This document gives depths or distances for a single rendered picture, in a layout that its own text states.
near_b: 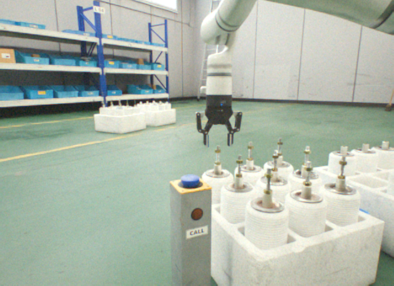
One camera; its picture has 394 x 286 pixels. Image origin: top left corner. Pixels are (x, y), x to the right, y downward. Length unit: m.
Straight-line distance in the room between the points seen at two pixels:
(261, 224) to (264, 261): 0.07
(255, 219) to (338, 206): 0.24
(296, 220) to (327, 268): 0.13
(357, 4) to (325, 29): 6.69
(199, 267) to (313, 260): 0.25
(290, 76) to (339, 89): 1.18
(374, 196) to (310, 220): 0.39
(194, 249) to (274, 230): 0.18
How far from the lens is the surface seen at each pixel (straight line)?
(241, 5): 0.63
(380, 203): 1.05
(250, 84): 7.71
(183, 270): 0.63
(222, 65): 0.75
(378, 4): 0.51
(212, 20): 0.73
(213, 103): 0.75
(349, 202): 0.78
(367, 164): 1.26
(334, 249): 0.74
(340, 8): 0.51
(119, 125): 2.89
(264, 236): 0.63
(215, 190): 0.80
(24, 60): 5.03
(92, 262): 0.94
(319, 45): 7.17
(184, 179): 0.56
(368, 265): 0.88
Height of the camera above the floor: 0.53
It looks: 12 degrees down
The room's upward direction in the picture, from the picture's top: straight up
